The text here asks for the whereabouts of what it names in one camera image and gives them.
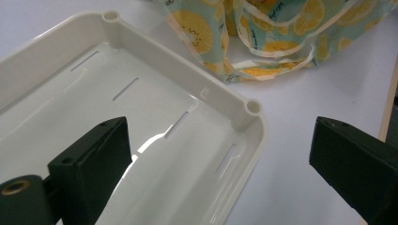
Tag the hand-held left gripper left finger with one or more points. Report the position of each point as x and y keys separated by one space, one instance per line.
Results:
x=94 y=162

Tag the lemon print cloth bag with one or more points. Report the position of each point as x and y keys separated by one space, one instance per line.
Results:
x=194 y=31

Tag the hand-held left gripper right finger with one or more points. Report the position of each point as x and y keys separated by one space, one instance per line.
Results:
x=356 y=165

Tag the white plastic tray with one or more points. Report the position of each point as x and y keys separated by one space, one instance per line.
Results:
x=94 y=78

